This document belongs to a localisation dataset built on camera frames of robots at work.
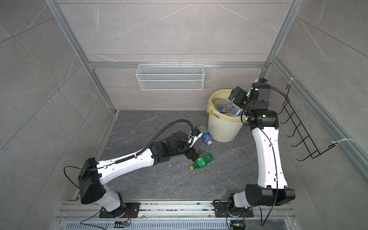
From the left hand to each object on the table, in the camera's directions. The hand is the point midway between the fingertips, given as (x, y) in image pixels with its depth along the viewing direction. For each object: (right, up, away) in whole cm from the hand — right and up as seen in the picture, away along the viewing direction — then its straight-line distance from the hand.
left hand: (199, 141), depth 74 cm
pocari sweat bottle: (+17, +19, +21) cm, 33 cm away
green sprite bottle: (+2, -14, +12) cm, 19 cm away
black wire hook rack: (+49, +7, -5) cm, 50 cm away
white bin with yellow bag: (+17, +7, +16) cm, 24 cm away
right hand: (+19, +25, -5) cm, 31 cm away
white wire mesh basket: (-29, +43, +27) cm, 58 cm away
